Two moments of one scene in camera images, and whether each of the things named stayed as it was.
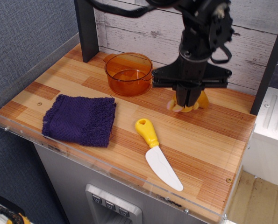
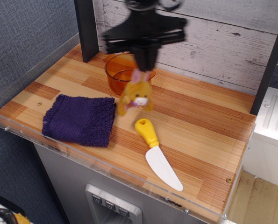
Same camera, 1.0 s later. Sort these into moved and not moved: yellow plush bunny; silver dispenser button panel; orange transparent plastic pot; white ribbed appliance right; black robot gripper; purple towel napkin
Moved: yellow plush bunny; black robot gripper
Not moved: silver dispenser button panel; white ribbed appliance right; orange transparent plastic pot; purple towel napkin
